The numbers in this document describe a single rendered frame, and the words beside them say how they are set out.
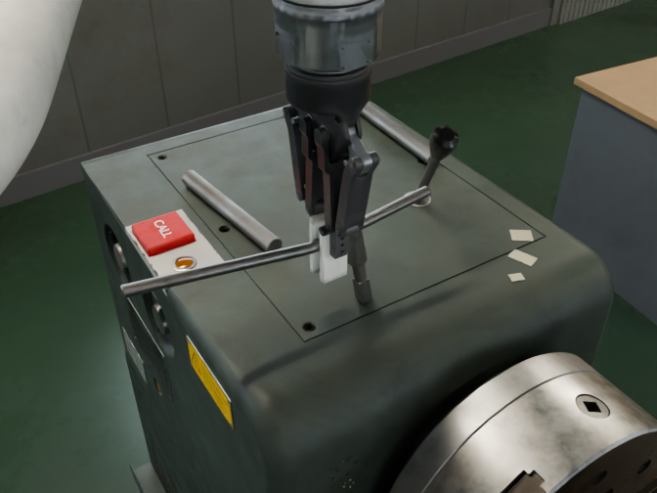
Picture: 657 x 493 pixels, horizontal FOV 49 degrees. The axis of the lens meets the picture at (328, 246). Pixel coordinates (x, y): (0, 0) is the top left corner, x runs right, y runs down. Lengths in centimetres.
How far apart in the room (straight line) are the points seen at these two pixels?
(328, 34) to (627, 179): 221
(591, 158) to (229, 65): 180
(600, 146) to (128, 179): 203
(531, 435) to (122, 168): 65
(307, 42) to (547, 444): 42
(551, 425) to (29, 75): 54
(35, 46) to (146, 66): 303
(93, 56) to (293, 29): 279
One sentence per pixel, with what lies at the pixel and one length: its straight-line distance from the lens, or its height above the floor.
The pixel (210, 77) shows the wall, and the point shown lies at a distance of 365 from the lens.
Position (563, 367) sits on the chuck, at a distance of 80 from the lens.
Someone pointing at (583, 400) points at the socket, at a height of 123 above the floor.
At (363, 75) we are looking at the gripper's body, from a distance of 62.
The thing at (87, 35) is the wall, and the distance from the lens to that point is 333.
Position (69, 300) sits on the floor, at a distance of 285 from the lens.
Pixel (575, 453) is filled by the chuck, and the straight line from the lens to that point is 72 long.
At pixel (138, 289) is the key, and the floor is 137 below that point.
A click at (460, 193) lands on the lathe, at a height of 125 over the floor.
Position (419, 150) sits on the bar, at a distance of 104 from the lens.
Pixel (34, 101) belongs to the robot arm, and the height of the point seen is 162.
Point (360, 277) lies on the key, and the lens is 77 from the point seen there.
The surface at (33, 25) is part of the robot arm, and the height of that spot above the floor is 164.
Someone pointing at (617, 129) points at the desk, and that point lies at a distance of 271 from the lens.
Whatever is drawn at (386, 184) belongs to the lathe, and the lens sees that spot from 99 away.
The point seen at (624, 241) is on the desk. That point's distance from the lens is 281.
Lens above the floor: 179
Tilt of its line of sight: 37 degrees down
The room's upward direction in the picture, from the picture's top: straight up
